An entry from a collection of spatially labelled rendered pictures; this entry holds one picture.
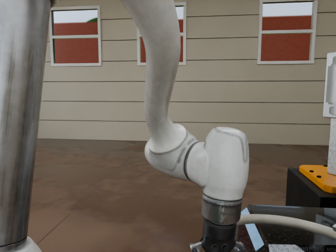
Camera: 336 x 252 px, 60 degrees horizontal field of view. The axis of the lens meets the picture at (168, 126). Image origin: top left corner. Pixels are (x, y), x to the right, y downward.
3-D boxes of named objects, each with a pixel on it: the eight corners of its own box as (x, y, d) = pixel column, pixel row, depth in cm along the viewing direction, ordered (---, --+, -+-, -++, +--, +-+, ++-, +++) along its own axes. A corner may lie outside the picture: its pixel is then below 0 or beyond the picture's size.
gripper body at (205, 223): (208, 225, 63) (204, 266, 64) (244, 225, 65) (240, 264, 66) (198, 212, 70) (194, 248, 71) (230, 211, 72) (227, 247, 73)
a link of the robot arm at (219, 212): (250, 201, 64) (247, 227, 64) (232, 188, 72) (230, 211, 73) (210, 201, 62) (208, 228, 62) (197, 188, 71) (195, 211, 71)
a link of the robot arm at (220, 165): (254, 196, 67) (208, 182, 76) (261, 129, 66) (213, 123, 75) (229, 206, 60) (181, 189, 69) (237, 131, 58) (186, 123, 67)
